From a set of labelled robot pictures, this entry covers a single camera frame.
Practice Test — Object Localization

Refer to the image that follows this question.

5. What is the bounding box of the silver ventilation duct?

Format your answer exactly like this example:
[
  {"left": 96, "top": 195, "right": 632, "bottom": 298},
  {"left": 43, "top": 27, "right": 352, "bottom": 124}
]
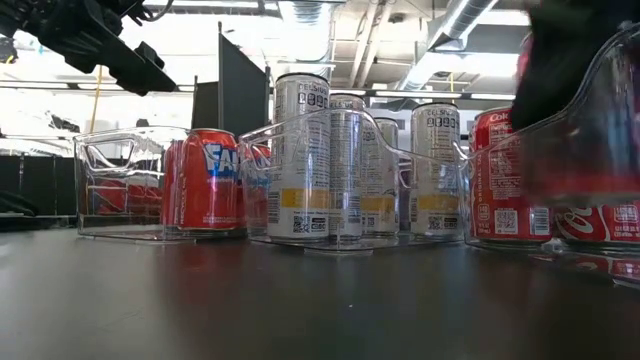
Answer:
[{"left": 397, "top": 0, "right": 501, "bottom": 91}]

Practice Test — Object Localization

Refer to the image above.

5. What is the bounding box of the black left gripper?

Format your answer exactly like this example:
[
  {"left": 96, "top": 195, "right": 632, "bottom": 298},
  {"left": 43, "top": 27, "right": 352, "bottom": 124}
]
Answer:
[{"left": 0, "top": 0, "right": 177, "bottom": 97}]

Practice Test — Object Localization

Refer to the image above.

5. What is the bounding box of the long ceiling light strip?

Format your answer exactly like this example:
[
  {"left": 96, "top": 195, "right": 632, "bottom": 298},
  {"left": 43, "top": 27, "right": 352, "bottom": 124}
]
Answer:
[{"left": 329, "top": 88, "right": 517, "bottom": 102}]

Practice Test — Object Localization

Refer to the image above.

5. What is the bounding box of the white Celsius energy drink can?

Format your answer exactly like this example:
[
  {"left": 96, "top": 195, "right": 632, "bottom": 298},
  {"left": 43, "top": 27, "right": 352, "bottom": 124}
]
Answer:
[
  {"left": 266, "top": 73, "right": 332, "bottom": 241},
  {"left": 362, "top": 117, "right": 401, "bottom": 235},
  {"left": 409, "top": 102, "right": 462, "bottom": 237},
  {"left": 328, "top": 93, "right": 369, "bottom": 239}
]

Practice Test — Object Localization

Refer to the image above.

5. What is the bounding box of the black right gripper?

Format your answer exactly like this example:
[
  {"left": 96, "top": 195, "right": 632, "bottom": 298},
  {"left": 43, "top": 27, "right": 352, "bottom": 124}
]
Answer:
[{"left": 509, "top": 0, "right": 640, "bottom": 131}]

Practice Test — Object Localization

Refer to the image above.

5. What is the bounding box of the red Fanta soda can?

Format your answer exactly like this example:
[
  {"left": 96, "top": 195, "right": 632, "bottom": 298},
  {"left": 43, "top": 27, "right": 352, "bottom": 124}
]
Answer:
[
  {"left": 177, "top": 128, "right": 239, "bottom": 231},
  {"left": 235, "top": 143, "right": 271, "bottom": 232}
]

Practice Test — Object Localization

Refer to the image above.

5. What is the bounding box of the clear plastic storage bin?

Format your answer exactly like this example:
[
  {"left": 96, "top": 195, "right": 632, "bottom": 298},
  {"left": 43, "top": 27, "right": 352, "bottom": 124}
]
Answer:
[
  {"left": 452, "top": 22, "right": 640, "bottom": 291},
  {"left": 238, "top": 107, "right": 476, "bottom": 256},
  {"left": 73, "top": 125, "right": 247, "bottom": 244}
]

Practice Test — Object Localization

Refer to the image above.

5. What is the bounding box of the black low partition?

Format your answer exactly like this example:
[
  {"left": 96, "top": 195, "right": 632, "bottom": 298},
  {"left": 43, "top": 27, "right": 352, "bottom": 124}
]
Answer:
[{"left": 0, "top": 154, "right": 79, "bottom": 217}]

